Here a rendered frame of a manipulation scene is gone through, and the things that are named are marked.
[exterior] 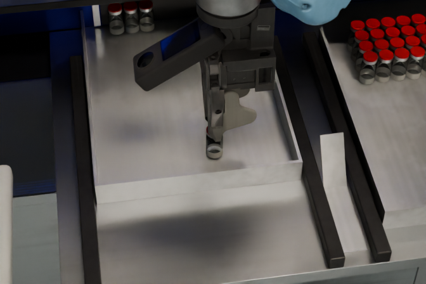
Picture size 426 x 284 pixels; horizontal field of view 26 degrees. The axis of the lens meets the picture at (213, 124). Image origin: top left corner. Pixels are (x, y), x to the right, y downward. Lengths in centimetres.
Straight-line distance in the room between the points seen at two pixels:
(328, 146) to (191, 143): 18
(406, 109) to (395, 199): 16
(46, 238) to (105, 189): 51
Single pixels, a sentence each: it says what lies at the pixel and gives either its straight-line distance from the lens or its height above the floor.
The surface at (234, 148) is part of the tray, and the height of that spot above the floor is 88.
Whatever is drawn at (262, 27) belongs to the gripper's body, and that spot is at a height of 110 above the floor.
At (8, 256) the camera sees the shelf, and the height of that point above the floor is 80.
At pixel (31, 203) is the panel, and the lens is 157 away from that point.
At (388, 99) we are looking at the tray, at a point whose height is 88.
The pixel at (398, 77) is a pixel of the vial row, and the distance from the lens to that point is 132.
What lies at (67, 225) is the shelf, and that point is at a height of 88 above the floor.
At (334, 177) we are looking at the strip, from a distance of 118.
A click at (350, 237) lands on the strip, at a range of 114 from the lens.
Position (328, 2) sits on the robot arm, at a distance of 89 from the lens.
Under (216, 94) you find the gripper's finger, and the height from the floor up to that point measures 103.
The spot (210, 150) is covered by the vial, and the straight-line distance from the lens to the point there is 119.
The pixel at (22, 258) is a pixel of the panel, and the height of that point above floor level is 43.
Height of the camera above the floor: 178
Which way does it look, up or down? 46 degrees down
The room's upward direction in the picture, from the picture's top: straight up
